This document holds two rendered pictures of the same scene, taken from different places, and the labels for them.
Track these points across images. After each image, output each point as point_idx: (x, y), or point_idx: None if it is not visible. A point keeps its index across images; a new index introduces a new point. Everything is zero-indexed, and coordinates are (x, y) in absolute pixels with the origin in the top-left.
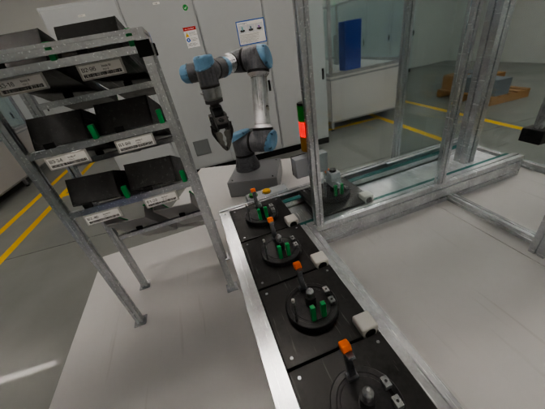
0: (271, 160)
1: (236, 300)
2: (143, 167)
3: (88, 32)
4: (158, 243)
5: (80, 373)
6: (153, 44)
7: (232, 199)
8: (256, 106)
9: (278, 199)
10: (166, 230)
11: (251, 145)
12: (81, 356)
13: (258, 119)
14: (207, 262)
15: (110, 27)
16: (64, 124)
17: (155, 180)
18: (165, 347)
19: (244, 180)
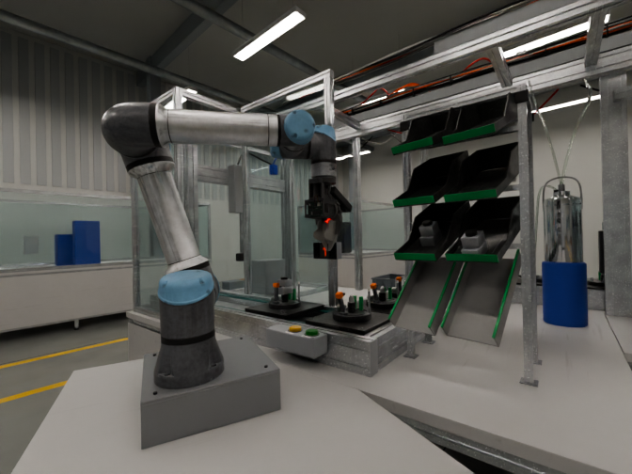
0: (152, 359)
1: (433, 337)
2: (453, 206)
3: (447, 114)
4: (496, 424)
5: (601, 362)
6: (401, 123)
7: (286, 405)
8: (188, 224)
9: (311, 318)
10: (463, 333)
11: (216, 294)
12: (609, 370)
13: (197, 246)
14: (433, 362)
15: (434, 118)
16: (494, 155)
17: (450, 218)
18: (508, 344)
19: (262, 355)
